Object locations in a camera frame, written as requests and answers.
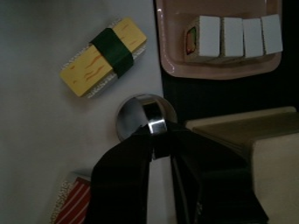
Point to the yellow egg sushi green band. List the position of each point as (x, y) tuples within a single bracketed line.
[(101, 58)]

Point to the pink plastic tray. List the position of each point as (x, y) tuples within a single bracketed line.
[(218, 68)]

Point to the white sushi roll piece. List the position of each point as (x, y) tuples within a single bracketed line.
[(253, 38), (271, 33), (233, 36)]

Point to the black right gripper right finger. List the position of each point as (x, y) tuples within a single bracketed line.
[(210, 180)]

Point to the wooden toy box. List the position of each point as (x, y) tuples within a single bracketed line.
[(273, 163)]

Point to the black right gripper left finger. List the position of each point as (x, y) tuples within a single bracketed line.
[(121, 180)]

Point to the red white striped sushi toy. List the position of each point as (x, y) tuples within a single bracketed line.
[(73, 204)]

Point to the white sushi roll coloured end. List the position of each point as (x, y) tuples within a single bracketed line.
[(206, 36)]

